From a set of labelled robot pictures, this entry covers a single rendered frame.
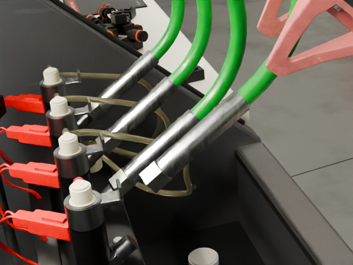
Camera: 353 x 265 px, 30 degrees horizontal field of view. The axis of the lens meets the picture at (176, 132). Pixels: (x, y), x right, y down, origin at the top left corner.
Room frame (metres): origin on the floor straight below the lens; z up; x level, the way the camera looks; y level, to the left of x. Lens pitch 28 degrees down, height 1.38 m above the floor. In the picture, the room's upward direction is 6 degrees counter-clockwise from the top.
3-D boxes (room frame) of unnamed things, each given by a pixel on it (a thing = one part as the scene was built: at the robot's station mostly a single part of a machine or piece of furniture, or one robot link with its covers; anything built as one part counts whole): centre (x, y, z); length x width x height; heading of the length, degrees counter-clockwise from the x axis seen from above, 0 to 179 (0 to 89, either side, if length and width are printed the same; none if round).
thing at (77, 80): (0.65, 0.11, 1.11); 0.03 x 0.02 x 0.01; 102
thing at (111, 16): (1.16, 0.09, 1.01); 0.23 x 0.11 x 0.06; 12
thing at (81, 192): (0.41, 0.07, 1.11); 0.02 x 0.02 x 0.03
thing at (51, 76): (0.65, 0.13, 1.11); 0.02 x 0.02 x 0.03
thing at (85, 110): (0.57, 0.09, 1.11); 0.03 x 0.02 x 0.01; 102
